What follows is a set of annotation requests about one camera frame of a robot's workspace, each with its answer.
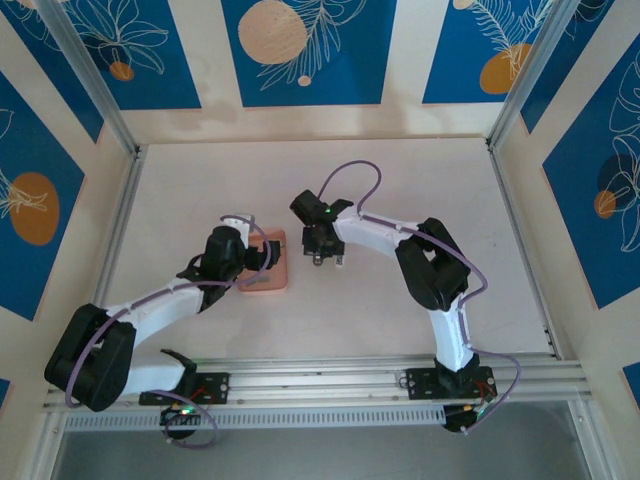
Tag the small metal clip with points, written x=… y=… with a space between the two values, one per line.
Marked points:
x=318 y=260

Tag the pink plastic tray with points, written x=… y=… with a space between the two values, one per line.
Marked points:
x=277 y=265

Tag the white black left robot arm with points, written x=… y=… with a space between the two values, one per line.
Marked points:
x=160 y=310

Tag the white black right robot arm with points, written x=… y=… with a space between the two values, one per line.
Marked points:
x=370 y=232

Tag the blue panel with peach circle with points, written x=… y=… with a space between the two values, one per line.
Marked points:
x=350 y=75

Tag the black electronics board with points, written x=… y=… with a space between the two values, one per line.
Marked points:
x=455 y=420
x=175 y=417

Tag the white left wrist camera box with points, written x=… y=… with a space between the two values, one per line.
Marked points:
x=240 y=225

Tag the aluminium side rail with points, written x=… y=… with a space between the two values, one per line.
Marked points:
x=122 y=215
x=517 y=220

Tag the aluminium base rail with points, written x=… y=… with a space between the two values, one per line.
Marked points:
x=320 y=385

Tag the blue floral wall panel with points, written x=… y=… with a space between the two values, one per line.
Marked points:
x=30 y=150
x=450 y=50
x=590 y=50
x=165 y=75
x=50 y=75
x=580 y=240

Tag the aluminium frame post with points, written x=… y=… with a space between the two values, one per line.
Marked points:
x=526 y=75
x=101 y=90

